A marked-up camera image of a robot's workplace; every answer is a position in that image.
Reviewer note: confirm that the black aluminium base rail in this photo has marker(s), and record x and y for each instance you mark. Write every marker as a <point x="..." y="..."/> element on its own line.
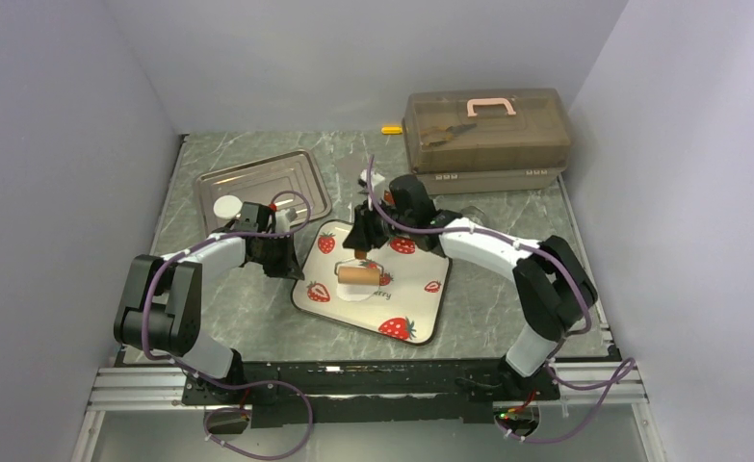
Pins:
<point x="365" y="392"/>

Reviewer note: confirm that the steel baking tray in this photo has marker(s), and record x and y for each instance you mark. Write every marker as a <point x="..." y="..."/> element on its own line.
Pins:
<point x="296" y="174"/>

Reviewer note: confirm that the yellow small object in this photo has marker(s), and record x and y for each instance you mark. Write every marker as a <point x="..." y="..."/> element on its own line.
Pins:
<point x="391" y="130"/>

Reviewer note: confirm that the strawberry pattern white tray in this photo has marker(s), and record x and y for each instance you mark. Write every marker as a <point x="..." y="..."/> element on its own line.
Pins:
<point x="406" y="305"/>

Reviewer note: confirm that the white dough ball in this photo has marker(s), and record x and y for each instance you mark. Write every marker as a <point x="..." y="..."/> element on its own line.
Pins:
<point x="355" y="292"/>

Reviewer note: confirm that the flat round dough wrapper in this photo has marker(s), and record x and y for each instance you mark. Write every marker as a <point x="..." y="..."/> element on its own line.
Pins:
<point x="227" y="207"/>

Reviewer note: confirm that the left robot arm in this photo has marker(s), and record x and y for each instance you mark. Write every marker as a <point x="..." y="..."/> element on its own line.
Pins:
<point x="161" y="303"/>

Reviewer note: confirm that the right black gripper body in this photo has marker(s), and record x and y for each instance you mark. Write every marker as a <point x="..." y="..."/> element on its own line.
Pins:
<point x="373" y="223"/>

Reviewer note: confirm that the brown translucent tool box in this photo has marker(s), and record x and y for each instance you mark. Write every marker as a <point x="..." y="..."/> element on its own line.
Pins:
<point x="483" y="141"/>

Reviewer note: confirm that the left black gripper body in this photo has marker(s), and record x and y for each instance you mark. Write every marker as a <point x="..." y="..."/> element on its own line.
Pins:
<point x="275" y="256"/>

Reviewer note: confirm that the wooden rolling pin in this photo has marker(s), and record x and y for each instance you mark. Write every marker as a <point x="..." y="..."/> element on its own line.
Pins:
<point x="359" y="270"/>

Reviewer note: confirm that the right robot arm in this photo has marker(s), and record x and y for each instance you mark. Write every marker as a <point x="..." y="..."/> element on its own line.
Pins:
<point x="553" y="288"/>

